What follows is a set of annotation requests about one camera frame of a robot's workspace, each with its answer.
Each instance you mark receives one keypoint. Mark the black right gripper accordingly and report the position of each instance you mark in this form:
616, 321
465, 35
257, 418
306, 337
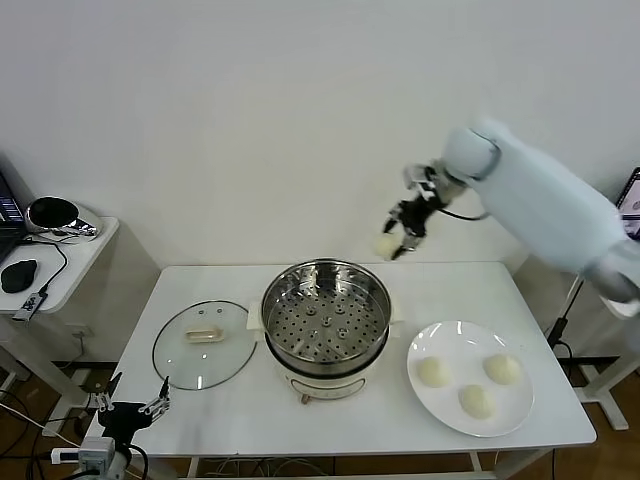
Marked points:
417, 212

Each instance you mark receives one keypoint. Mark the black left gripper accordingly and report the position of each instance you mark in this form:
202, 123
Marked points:
122, 417

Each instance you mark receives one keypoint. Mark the white steamed baozi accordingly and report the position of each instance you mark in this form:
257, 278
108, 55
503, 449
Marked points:
477, 402
502, 370
384, 246
434, 372

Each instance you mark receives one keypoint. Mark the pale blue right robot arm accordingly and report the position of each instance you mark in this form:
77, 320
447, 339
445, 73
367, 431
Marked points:
540, 200

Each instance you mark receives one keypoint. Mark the stainless steel steamer basket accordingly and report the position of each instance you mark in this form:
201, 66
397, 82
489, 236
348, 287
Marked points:
325, 325

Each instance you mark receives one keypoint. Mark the white side table with mouse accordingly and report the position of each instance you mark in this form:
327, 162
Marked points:
85, 260

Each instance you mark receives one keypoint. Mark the black computer mouse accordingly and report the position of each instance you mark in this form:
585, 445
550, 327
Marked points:
20, 276

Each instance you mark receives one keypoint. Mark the cream electric cooker base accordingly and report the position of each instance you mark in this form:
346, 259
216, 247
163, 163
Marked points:
325, 387

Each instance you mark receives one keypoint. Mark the black inline power adapter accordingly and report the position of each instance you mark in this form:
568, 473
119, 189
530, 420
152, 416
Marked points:
560, 330

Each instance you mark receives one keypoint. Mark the white round plate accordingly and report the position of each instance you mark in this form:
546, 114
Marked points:
450, 415

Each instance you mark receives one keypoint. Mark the chrome and black round device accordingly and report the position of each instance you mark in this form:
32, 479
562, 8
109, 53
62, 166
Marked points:
50, 212

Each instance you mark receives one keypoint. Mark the dark laptop with barcode screen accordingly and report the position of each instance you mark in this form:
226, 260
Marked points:
7, 235

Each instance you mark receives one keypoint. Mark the grey laptop with pink screen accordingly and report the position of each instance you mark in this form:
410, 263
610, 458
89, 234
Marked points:
632, 200

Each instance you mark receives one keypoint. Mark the white side table with label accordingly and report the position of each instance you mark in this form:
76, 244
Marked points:
607, 400

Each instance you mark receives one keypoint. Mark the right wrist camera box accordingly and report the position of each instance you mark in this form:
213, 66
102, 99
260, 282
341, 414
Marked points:
417, 175

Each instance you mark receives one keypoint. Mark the white wall socket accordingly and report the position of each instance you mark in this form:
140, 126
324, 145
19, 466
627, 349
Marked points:
82, 331

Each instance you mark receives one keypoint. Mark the white table frame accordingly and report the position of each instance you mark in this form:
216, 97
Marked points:
476, 462

